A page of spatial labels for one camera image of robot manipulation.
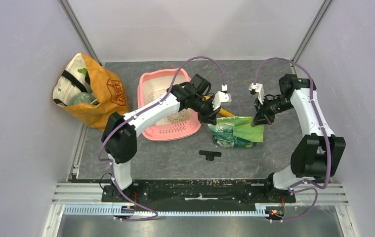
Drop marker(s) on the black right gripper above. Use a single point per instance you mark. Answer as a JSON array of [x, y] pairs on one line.
[[261, 118]]

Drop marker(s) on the beige cat litter pile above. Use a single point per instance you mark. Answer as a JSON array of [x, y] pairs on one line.
[[181, 116]]

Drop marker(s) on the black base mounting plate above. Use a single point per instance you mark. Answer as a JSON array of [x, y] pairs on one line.
[[199, 195]]

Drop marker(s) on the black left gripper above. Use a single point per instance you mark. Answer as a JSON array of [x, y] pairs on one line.
[[210, 112]]

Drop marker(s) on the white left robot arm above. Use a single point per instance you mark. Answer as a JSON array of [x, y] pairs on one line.
[[119, 139]]

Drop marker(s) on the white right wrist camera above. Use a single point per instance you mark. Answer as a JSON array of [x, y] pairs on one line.
[[258, 90]]

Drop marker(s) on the pink plastic litter box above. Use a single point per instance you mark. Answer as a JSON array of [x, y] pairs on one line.
[[162, 79]]

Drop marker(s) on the green cat litter bag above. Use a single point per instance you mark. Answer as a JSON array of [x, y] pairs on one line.
[[236, 132]]

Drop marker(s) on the yellow plastic scoop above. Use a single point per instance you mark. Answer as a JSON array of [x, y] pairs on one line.
[[225, 113]]

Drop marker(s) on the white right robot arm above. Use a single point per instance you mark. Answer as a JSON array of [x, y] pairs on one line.
[[317, 156]]

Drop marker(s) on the orange paper tote bag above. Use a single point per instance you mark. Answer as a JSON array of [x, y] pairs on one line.
[[89, 92]]

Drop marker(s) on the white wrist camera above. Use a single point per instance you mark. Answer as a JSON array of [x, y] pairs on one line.
[[221, 98], [258, 90]]

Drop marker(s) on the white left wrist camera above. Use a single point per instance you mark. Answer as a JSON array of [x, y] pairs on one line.
[[221, 98]]

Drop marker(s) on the black bag clip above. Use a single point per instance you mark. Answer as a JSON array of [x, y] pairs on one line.
[[210, 155]]

